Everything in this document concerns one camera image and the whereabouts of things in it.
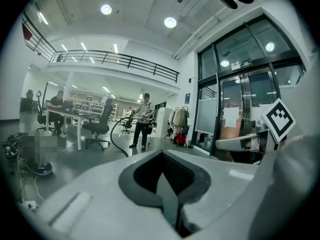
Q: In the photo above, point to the black framed glass door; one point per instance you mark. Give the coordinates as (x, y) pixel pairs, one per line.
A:
(232, 96)

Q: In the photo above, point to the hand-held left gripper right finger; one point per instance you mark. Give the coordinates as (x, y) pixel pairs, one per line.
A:
(225, 179)

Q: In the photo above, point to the white storage shelves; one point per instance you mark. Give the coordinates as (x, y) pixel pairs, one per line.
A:
(95, 105)

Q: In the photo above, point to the white paper notice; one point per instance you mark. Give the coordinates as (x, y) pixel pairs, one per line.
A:
(231, 117)

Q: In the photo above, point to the black balcony railing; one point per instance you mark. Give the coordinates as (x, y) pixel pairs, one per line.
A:
(130, 61)

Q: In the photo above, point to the clothes rack with coats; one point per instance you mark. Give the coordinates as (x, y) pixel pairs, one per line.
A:
(178, 119)

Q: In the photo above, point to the black laptop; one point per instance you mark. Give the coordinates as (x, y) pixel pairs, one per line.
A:
(67, 104)

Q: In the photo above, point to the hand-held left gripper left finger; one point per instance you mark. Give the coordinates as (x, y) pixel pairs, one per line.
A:
(100, 209)

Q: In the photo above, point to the white desk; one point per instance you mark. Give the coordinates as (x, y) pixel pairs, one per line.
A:
(72, 114)

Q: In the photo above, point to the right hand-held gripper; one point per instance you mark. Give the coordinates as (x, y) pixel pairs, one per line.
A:
(277, 119)

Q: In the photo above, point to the pile of black equipment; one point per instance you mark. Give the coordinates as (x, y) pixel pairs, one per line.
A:
(11, 146)

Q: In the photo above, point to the black office chair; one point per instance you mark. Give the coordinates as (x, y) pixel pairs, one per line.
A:
(102, 119)
(127, 125)
(41, 119)
(28, 100)

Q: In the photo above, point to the blue wall sign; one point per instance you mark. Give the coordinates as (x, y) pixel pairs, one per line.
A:
(187, 97)

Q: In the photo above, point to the white cabinet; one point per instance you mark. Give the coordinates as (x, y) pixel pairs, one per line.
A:
(162, 119)

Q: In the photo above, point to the round ceiling lamp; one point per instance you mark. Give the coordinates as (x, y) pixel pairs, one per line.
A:
(106, 9)
(170, 22)

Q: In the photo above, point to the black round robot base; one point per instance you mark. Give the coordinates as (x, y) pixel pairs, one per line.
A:
(42, 171)

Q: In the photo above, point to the red banner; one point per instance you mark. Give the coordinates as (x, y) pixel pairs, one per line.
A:
(26, 32)

